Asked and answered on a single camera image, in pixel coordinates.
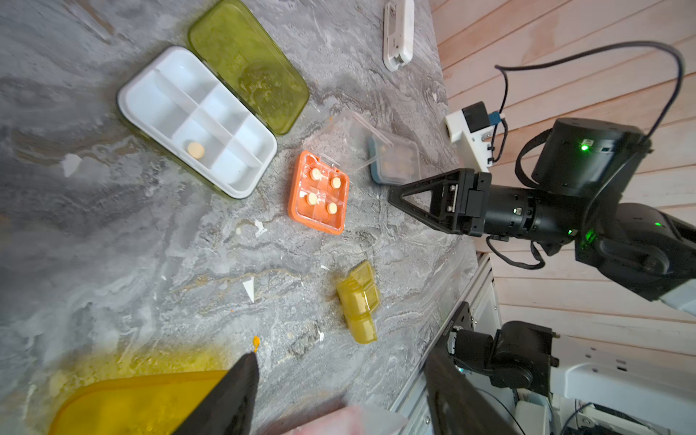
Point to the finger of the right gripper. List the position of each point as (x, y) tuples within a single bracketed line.
[(433, 201)]

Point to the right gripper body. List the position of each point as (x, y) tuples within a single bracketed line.
[(483, 208)]

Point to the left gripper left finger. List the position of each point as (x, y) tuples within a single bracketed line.
[(229, 407)]

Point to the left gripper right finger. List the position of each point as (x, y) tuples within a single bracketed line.
[(455, 405)]

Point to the blue pillbox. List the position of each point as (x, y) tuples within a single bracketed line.
[(391, 159)]

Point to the orange pillbox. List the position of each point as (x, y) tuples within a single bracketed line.
[(318, 195)]

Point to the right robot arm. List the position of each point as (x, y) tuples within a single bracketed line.
[(573, 197)]

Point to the yellow lid white pillbox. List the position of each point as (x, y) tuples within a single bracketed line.
[(153, 404)]

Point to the red pillbox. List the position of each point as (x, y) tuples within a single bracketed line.
[(354, 420)]

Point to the small yellow pillbox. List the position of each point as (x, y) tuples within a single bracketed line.
[(360, 297)]

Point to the white rectangular device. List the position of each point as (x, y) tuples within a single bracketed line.
[(399, 23)]

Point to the green lid white pillbox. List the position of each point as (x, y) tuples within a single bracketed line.
[(219, 103)]

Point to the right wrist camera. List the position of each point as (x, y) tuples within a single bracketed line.
[(469, 130)]

